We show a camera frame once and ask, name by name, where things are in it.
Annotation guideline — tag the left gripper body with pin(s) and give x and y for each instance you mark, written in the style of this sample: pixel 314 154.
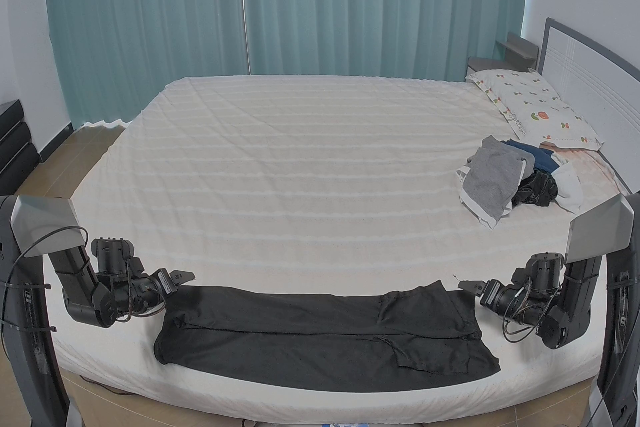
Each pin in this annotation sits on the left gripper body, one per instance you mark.
pixel 157 290

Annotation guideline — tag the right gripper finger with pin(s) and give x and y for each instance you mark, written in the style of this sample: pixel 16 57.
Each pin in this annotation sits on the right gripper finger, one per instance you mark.
pixel 471 288

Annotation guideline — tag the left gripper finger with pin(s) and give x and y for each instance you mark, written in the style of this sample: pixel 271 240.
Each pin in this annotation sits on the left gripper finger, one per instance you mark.
pixel 181 277

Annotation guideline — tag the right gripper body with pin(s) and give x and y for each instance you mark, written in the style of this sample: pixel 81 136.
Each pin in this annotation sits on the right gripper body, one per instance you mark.
pixel 497 297

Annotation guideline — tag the black T-shirt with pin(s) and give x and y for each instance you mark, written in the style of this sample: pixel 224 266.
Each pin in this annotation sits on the black T-shirt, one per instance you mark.
pixel 310 330

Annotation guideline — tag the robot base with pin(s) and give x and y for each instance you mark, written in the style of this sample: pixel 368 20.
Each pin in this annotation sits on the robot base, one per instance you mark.
pixel 345 425

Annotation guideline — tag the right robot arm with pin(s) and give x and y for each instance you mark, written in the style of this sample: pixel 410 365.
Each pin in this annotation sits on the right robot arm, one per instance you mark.
pixel 575 280

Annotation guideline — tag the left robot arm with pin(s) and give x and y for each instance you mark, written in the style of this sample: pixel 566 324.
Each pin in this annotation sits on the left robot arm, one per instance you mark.
pixel 75 275

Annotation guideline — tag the pile of clothes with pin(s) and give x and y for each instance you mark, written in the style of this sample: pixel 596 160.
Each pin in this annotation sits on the pile of clothes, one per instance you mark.
pixel 490 180

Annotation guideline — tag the bed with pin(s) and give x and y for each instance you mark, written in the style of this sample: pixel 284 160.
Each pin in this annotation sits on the bed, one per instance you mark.
pixel 300 165

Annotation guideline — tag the white printed pillow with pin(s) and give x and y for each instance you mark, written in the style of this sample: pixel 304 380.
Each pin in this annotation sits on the white printed pillow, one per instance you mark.
pixel 535 107

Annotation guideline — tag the black chest of drawers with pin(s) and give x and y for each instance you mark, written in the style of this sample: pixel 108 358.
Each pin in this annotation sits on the black chest of drawers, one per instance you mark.
pixel 15 145

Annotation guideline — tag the grey bedside table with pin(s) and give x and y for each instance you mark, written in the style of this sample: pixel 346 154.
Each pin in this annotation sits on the grey bedside table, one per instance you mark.
pixel 520 47

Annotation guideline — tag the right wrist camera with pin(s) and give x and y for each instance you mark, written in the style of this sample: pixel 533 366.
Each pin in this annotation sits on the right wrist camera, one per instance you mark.
pixel 521 277

